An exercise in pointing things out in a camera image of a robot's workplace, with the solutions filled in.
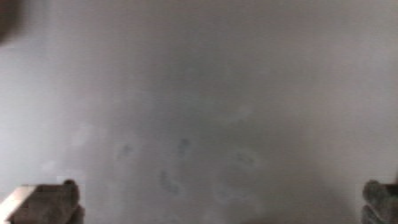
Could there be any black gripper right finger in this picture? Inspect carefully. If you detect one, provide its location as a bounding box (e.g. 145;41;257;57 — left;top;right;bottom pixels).
361;180;398;224

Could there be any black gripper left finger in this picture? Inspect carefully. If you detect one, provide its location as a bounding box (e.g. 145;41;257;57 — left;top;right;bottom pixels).
0;180;84;224

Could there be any white cabinet body box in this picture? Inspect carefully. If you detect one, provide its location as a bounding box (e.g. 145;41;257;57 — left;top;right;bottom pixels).
0;0;398;224

